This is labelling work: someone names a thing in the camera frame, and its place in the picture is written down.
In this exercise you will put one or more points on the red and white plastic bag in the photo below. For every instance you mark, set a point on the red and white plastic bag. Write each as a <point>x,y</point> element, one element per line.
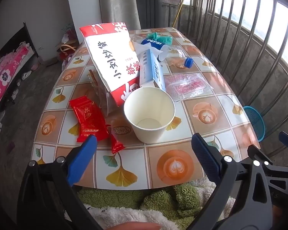
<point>66,61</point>

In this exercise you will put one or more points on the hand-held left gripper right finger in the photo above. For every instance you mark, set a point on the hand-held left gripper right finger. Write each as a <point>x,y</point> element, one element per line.
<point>205,158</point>

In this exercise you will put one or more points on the brown cardboard piece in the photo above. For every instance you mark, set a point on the brown cardboard piece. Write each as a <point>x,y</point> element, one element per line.
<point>52,63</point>

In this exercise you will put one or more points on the white paper cup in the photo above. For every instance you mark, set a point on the white paper cup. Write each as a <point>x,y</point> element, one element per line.
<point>146,134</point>

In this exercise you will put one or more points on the green and white fleece cloth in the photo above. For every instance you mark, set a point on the green and white fleece cloth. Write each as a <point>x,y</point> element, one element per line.
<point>158,201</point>

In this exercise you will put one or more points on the white slipper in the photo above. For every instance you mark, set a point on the white slipper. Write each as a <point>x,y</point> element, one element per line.
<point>25,75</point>

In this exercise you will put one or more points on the clear wrapper with orange edge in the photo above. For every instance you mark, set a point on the clear wrapper with orange edge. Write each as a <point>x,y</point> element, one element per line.
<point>99,95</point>

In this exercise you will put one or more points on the yellow broom stick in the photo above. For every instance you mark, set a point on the yellow broom stick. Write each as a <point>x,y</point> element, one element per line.
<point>180,8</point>

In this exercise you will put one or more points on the blue and white carton box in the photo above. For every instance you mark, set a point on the blue and white carton box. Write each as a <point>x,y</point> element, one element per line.
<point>150,69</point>

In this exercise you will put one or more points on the large red candy packet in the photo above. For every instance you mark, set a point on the large red candy packet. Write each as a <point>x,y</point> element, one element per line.
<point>88,117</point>

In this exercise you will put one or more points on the clear bottle with blue label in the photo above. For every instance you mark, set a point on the clear bottle with blue label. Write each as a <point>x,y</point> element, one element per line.
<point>153,42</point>

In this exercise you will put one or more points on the dark grey cabinet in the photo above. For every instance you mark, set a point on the dark grey cabinet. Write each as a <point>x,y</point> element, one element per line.
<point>148,7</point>

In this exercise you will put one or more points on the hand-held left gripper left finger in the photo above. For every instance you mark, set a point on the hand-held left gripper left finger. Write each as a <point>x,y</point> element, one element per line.
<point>82,158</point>

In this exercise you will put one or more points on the blue plastic basket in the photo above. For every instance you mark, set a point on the blue plastic basket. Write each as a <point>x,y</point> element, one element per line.
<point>255,122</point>

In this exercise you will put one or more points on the red and white snack bag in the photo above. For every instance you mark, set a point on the red and white snack bag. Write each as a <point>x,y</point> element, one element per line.
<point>110,60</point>

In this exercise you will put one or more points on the bags by wall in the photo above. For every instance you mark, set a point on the bags by wall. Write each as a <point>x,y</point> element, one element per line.
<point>64,49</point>

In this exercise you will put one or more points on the pink floral blanket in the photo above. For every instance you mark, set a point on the pink floral blanket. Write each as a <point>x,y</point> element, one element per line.
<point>4,76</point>

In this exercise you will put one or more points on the green plastic bag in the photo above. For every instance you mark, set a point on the green plastic bag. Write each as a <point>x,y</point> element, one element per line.
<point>164,39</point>

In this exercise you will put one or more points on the small red candy wrapper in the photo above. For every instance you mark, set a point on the small red candy wrapper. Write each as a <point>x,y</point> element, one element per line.
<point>115,145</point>

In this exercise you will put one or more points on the grey curtain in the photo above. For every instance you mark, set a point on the grey curtain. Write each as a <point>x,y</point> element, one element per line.
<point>117,2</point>

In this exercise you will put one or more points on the dark bed frame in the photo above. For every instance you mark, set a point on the dark bed frame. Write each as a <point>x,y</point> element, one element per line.
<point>19,38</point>

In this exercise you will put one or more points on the white floral plastic bag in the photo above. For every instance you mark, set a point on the white floral plastic bag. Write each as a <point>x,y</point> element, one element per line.
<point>68,34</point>

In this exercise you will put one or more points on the pink slipper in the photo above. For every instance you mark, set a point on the pink slipper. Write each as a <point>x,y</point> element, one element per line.
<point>34,66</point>

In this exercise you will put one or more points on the clear packet with red print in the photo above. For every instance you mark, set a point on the clear packet with red print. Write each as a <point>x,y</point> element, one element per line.
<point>187,85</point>

